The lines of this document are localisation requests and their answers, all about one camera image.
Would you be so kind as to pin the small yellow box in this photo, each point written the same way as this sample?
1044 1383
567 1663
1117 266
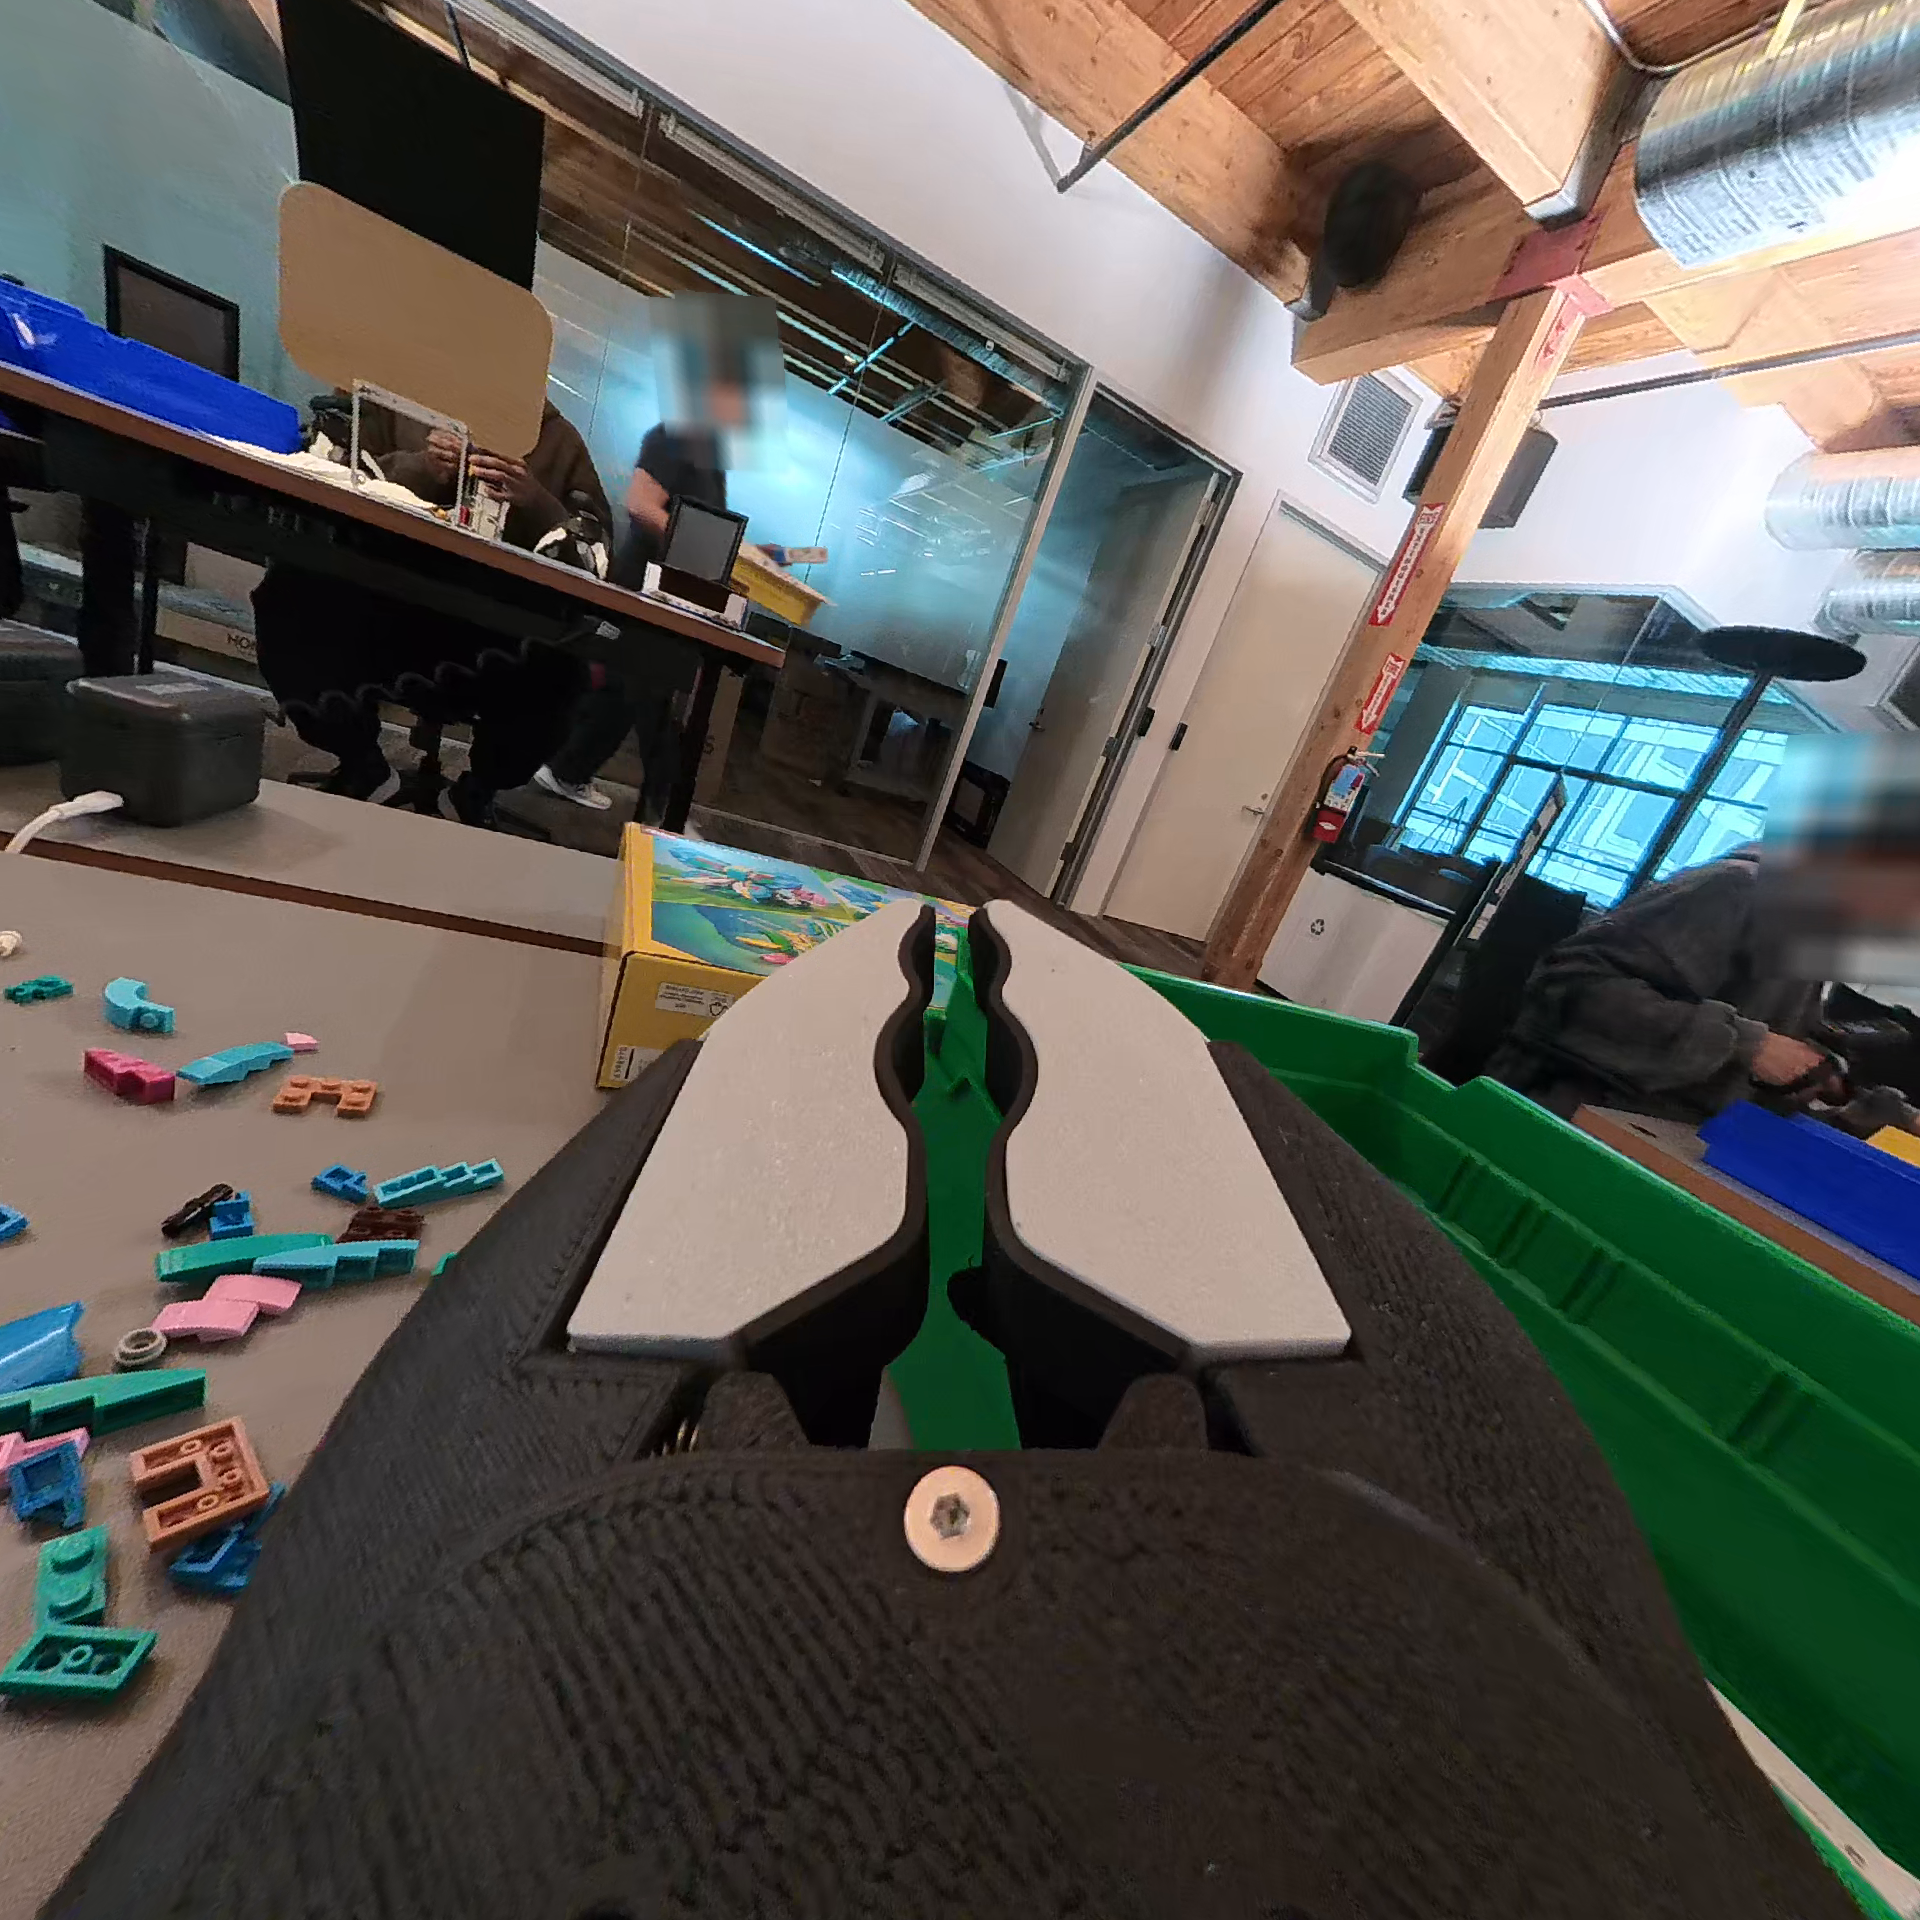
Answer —
780 583

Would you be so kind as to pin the long wooden work table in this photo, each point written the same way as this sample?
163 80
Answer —
113 600

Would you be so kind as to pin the long red post sign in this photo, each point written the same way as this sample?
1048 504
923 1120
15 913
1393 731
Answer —
1408 563

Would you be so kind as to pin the wooden post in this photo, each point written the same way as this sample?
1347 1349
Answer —
1408 643

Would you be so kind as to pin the green plastic bin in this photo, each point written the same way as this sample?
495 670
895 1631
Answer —
1575 1349

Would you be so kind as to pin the blue plastic bin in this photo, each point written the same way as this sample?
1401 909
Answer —
1800 1179
121 361

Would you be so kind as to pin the white door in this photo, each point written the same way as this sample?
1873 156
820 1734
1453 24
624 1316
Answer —
1244 704

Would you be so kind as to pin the red fire extinguisher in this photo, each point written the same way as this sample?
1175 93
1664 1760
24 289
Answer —
1334 804

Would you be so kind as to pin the yellow toy box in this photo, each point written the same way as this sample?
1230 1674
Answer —
674 989

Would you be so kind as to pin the black disc floor lamp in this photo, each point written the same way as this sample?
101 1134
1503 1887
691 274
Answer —
1780 654

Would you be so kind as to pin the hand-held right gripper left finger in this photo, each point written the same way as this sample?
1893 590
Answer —
763 1184

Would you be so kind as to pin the round black ceiling speaker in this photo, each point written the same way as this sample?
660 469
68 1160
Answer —
1370 223

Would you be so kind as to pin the dark grey charger cube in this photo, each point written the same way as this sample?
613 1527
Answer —
30 699
163 750

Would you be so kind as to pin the colourful toy bricks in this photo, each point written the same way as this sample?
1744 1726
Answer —
90 1404

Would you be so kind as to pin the small black monitor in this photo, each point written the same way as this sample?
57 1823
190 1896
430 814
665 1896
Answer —
173 311
701 544

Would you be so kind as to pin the silver air duct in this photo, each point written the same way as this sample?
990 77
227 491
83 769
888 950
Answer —
1853 504
1784 120

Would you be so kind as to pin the black wall panel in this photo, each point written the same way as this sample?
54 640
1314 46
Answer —
421 136

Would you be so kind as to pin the short red post sign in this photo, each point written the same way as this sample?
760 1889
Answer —
1381 693

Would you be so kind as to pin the white recycling bin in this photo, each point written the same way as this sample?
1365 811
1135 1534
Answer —
1350 944

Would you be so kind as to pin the black wall speaker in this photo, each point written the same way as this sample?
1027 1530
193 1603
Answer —
1515 471

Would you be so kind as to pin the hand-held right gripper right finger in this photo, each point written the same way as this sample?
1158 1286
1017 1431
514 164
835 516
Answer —
1154 1184

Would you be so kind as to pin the white wall vent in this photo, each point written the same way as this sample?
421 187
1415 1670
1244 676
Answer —
1370 433

